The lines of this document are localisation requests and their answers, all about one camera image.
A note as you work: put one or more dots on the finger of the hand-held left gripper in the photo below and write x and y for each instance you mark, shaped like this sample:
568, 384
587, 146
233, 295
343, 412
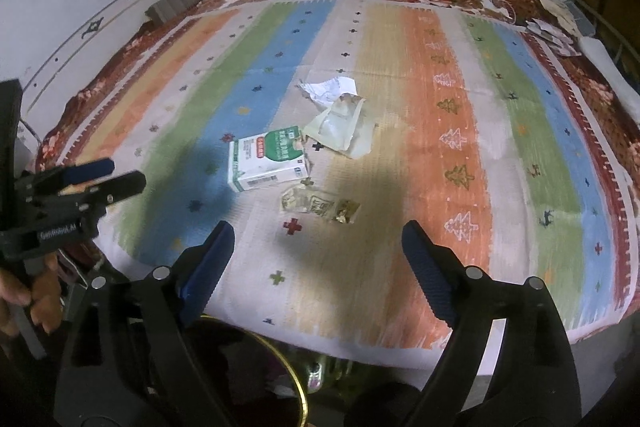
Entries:
92, 169
122, 187

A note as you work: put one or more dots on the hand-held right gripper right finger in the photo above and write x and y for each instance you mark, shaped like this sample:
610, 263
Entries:
427, 267

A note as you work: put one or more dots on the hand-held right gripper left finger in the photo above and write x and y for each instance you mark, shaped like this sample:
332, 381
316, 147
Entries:
207, 267

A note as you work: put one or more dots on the dark bucket with gold rim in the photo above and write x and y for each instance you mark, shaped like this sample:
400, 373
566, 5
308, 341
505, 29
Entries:
240, 357

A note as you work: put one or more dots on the white green medicine box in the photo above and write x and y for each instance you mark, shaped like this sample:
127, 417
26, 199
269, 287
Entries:
265, 159

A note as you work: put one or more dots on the clear crinkled wrapper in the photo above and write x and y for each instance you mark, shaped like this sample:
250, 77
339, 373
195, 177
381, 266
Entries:
320, 204

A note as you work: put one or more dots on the beige plastic wrapper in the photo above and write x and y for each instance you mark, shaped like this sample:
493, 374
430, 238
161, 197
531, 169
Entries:
340, 129

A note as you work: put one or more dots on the white paper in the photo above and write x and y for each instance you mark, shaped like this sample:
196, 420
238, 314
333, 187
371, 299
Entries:
330, 88

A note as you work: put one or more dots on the person's left hand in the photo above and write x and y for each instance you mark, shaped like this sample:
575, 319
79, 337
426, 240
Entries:
45, 297

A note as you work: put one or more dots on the striped woven mat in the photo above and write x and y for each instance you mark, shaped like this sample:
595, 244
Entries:
450, 207

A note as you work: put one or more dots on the pile of paper packets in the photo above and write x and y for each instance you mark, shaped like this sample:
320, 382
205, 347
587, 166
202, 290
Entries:
555, 37

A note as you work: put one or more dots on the white rolled pillow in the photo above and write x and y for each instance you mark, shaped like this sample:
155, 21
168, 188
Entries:
610, 67

